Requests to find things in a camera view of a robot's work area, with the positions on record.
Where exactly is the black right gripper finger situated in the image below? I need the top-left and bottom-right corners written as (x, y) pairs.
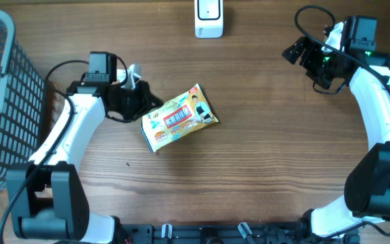
top-left (282, 37), bottom-right (312, 64)
top-left (299, 43), bottom-right (324, 73)

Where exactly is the yellow wet wipes pack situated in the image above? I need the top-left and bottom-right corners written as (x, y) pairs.
top-left (142, 83), bottom-right (219, 153)

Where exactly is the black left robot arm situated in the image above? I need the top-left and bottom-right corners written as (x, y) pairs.
top-left (0, 52), bottom-right (163, 243)

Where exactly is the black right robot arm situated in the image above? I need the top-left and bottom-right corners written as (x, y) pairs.
top-left (282, 16), bottom-right (390, 241)

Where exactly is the white barcode scanner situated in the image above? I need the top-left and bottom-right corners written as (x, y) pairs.
top-left (194, 0), bottom-right (224, 39)

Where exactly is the grey plastic shopping basket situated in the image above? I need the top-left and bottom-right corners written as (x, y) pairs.
top-left (0, 10), bottom-right (46, 190)

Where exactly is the black right camera cable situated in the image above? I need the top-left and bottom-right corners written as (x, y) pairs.
top-left (294, 4), bottom-right (390, 237)

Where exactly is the black camera cable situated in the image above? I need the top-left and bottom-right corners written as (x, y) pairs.
top-left (0, 60), bottom-right (91, 244)
top-left (294, 4), bottom-right (390, 237)

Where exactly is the black left camera cable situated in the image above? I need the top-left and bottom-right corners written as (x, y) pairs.
top-left (0, 60), bottom-right (91, 244)

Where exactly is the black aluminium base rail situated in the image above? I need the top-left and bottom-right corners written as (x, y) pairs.
top-left (113, 222), bottom-right (362, 244)

